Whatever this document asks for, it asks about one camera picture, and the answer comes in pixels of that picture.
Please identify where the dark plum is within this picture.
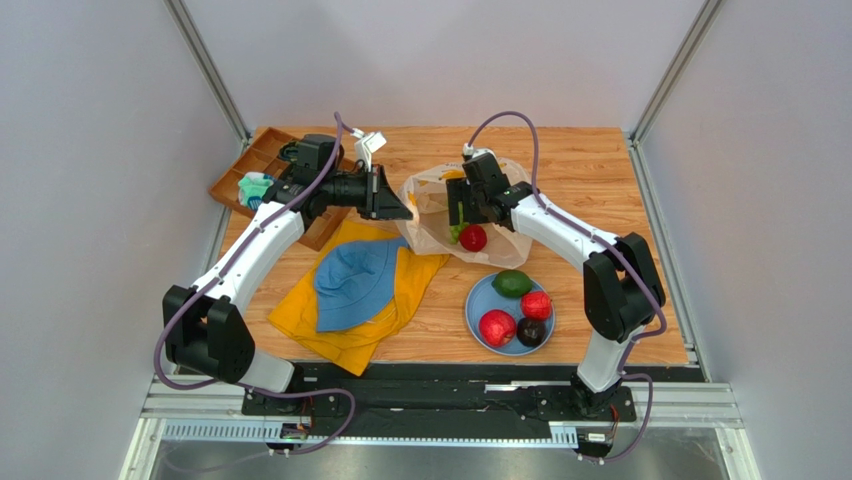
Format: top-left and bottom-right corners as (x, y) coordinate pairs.
(516, 318), (548, 348)

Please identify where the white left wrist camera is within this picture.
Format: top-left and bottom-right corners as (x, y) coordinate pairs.
(350, 128), (387, 171)

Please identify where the red strawberry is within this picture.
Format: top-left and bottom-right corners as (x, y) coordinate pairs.
(520, 291), (553, 321)
(458, 225), (488, 252)

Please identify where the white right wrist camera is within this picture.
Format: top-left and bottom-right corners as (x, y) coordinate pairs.
(462, 144), (497, 162)

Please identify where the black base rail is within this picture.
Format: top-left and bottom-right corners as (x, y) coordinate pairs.
(178, 359), (707, 442)

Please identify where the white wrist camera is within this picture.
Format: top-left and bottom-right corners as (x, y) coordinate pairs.
(462, 144), (497, 162)
(350, 128), (387, 171)

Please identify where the brown divided organizer tray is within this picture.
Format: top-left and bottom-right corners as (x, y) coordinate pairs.
(208, 127), (352, 251)

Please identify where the aluminium frame rail right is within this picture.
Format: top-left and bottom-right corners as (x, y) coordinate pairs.
(629, 0), (726, 147)

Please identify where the aluminium frame rail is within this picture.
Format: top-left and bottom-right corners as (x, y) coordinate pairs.
(629, 0), (726, 147)
(163, 0), (252, 149)

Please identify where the red apple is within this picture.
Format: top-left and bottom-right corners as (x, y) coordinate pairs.
(478, 309), (517, 348)

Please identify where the teal sock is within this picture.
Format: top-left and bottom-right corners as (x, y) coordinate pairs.
(237, 172), (274, 212)

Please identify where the blue plate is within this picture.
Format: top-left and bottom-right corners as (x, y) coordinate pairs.
(464, 273), (556, 357)

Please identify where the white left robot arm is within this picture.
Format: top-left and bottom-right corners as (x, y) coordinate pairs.
(154, 129), (412, 393)

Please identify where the green avocado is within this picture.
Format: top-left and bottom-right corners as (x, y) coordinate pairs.
(491, 270), (534, 298)

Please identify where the green grape bunch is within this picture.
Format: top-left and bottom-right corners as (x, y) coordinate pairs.
(449, 202), (469, 245)

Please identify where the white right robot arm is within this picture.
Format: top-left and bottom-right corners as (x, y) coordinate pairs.
(446, 149), (666, 418)

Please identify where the banana print plastic bag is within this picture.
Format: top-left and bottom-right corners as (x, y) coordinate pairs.
(397, 162), (532, 269)

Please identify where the aluminium frame rail left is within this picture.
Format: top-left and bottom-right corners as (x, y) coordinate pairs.
(163, 0), (252, 149)

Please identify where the blue bucket hat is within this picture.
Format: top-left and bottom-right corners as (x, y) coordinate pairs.
(313, 237), (408, 333)

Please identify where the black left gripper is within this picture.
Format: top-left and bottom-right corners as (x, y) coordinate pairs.
(321, 165), (412, 221)

